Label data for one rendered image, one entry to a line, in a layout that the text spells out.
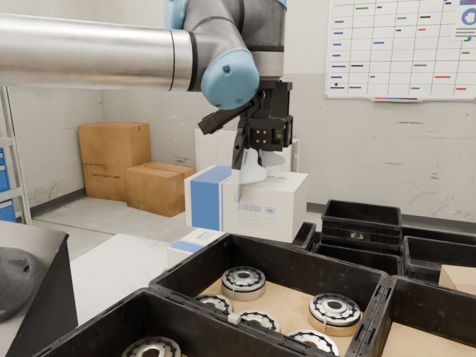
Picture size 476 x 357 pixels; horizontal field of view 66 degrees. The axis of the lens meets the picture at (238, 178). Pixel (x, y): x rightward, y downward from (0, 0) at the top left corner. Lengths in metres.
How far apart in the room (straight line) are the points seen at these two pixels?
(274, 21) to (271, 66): 0.07
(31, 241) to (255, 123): 0.58
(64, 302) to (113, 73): 0.63
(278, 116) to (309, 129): 2.93
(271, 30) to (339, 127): 2.93
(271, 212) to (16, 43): 0.42
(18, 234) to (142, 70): 0.62
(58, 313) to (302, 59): 3.02
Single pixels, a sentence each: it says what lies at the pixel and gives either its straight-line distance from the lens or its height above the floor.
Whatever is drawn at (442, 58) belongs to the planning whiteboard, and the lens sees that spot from 3.47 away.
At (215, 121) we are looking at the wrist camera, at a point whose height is 1.24.
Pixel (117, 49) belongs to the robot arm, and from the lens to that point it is 0.45.
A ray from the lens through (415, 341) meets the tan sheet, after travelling 0.84.
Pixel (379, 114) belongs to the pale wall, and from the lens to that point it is 3.48.
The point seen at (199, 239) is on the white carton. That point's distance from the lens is 1.26.
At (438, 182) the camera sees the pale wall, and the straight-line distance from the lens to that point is 3.61.
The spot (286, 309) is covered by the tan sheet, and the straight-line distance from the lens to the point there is 0.86.
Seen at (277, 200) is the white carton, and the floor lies 1.12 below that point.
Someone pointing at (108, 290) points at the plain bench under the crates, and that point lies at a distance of 1.21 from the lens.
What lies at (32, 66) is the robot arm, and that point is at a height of 1.33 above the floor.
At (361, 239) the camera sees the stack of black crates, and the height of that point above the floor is 0.49.
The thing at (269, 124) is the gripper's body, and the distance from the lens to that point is 0.61.
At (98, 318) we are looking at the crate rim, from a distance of 0.70.
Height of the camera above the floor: 1.32
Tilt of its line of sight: 16 degrees down
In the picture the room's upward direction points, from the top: straight up
